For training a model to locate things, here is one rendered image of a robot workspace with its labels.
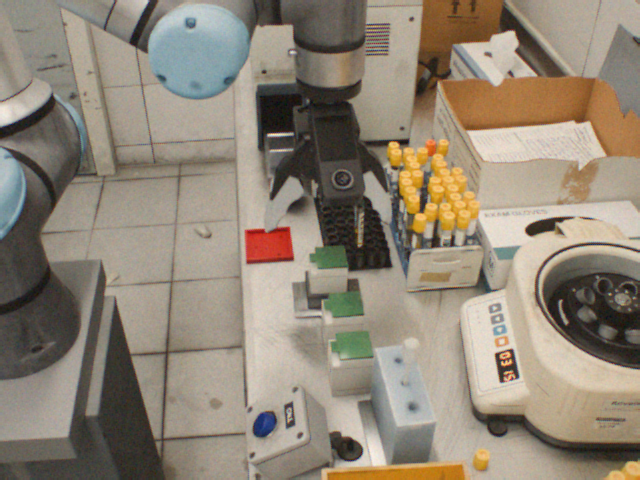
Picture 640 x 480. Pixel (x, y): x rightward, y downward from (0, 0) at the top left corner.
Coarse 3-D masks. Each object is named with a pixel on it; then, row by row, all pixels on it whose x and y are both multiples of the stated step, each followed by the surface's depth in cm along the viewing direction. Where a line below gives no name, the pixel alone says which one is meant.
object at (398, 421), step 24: (384, 360) 70; (384, 384) 68; (408, 384) 68; (360, 408) 76; (384, 408) 69; (408, 408) 66; (432, 408) 66; (384, 432) 70; (408, 432) 65; (432, 432) 66; (384, 456) 71; (408, 456) 68; (432, 456) 72
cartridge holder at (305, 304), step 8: (352, 280) 92; (296, 288) 91; (304, 288) 91; (352, 288) 91; (296, 296) 90; (304, 296) 90; (312, 296) 87; (320, 296) 87; (360, 296) 90; (296, 304) 89; (304, 304) 89; (312, 304) 88; (320, 304) 88; (296, 312) 88; (304, 312) 88; (312, 312) 88; (320, 312) 88
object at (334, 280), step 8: (312, 264) 86; (312, 272) 85; (320, 272) 85; (328, 272) 85; (336, 272) 85; (344, 272) 85; (312, 280) 85; (320, 280) 86; (328, 280) 86; (336, 280) 86; (344, 280) 86; (312, 288) 86; (320, 288) 87; (328, 288) 87; (336, 288) 87; (344, 288) 87
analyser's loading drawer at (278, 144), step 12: (264, 120) 120; (276, 120) 120; (288, 120) 120; (264, 132) 117; (276, 132) 116; (288, 132) 116; (264, 144) 114; (276, 144) 111; (288, 144) 111; (276, 156) 107; (276, 168) 108
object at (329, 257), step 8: (320, 248) 87; (328, 248) 87; (336, 248) 87; (312, 256) 86; (320, 256) 86; (328, 256) 86; (336, 256) 86; (344, 256) 86; (320, 264) 85; (328, 264) 85; (336, 264) 85; (344, 264) 85
